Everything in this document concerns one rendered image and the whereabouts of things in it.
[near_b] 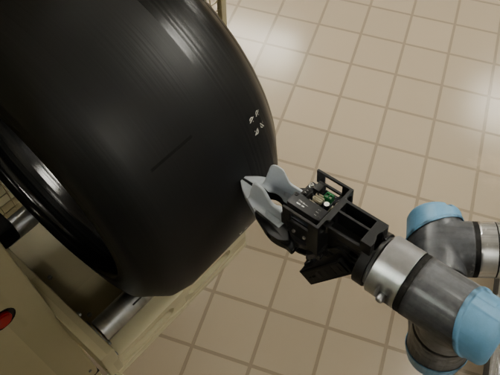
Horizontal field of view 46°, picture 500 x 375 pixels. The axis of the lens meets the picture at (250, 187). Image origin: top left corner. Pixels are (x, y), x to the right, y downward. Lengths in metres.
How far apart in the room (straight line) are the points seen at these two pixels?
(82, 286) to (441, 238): 0.72
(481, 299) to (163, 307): 0.63
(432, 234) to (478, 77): 2.02
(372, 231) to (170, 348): 1.41
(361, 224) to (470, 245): 0.18
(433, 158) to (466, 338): 1.82
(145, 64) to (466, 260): 0.47
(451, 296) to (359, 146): 1.78
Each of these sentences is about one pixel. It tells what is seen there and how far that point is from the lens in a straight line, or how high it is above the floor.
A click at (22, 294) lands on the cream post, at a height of 1.08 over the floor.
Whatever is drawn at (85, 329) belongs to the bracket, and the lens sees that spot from 1.04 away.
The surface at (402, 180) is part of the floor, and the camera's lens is 2.35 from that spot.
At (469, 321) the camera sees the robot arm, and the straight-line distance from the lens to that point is 0.66.
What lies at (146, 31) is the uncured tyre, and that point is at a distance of 0.73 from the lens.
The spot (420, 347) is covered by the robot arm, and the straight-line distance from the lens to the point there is 0.75.
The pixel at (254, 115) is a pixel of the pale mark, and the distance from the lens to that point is 0.78.
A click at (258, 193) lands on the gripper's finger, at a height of 1.27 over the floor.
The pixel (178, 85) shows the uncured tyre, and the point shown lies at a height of 1.38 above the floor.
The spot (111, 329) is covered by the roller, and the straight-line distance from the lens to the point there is 1.07.
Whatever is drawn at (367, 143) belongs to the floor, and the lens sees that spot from 2.43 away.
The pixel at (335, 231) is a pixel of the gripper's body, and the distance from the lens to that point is 0.69.
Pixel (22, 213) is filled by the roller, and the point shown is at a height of 0.92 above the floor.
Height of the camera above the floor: 1.90
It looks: 57 degrees down
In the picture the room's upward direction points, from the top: straight up
